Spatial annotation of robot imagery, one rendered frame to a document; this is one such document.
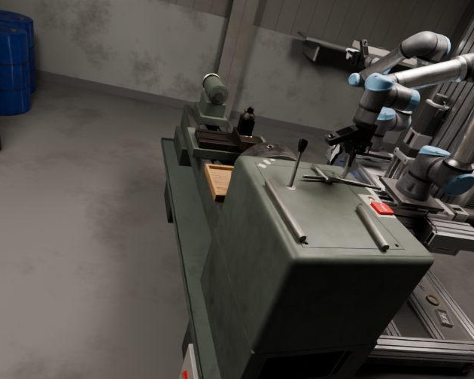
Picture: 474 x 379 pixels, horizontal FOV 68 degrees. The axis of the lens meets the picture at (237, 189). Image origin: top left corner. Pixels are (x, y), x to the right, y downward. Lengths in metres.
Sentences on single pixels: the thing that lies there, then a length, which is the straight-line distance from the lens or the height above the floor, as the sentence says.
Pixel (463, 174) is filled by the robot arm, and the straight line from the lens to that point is 1.65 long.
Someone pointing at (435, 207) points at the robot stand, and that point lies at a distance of 1.82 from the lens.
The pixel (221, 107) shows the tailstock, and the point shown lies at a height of 0.99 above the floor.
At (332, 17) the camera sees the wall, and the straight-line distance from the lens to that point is 5.38.
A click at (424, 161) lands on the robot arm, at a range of 1.74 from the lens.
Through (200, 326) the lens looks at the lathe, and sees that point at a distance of 1.61.
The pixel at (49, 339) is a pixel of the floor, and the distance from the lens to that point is 2.22.
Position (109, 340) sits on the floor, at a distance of 2.19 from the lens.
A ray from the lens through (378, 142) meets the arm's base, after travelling 2.17.
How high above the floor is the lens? 1.81
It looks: 30 degrees down
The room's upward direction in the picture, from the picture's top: 17 degrees clockwise
